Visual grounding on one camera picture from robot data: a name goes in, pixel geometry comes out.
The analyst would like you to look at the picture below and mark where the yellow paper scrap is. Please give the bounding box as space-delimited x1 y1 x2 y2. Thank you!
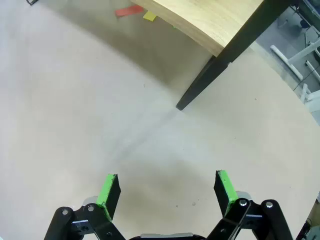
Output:
142 10 158 22

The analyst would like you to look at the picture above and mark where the two-tier wooden shelf black frame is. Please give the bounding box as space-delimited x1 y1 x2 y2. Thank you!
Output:
129 0 301 112

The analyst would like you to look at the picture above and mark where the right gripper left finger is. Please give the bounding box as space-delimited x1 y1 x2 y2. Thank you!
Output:
43 173 126 240

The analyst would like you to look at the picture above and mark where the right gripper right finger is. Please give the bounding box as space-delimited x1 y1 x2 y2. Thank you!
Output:
206 169 295 240

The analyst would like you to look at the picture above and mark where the white side table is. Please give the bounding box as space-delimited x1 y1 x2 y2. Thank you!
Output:
269 24 320 103

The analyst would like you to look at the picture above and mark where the red paper scrap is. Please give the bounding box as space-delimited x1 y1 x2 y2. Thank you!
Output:
114 5 145 18

